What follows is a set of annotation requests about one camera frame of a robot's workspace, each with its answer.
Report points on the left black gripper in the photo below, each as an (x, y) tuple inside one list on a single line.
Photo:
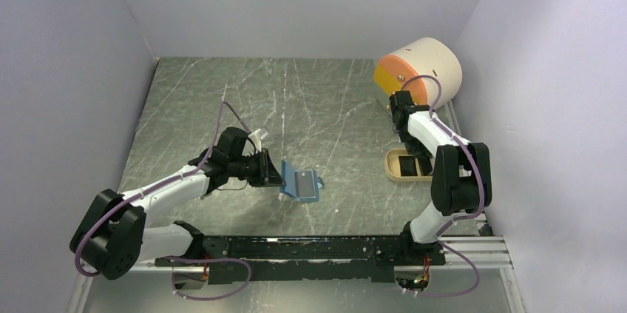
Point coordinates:
[(268, 175)]

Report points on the blue card holder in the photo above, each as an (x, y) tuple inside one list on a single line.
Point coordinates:
[(288, 174)]

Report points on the grey VIP credit card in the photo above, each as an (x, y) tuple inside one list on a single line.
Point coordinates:
[(307, 185)]

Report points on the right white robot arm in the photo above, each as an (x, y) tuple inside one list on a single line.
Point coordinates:
[(461, 186)]

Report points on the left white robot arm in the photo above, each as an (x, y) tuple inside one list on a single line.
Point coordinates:
[(116, 231)]

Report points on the dark card in tray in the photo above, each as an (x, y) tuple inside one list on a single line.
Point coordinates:
[(407, 166)]

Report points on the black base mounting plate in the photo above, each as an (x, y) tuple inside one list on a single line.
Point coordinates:
[(373, 257)]

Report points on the beige oval tray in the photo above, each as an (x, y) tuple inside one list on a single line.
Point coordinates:
[(391, 168)]

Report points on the beige cylindrical drawer box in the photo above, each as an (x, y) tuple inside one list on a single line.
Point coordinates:
[(427, 68)]

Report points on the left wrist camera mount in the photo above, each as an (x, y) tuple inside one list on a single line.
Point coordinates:
[(257, 136)]

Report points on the aluminium rail frame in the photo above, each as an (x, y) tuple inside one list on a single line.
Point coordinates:
[(485, 251)]

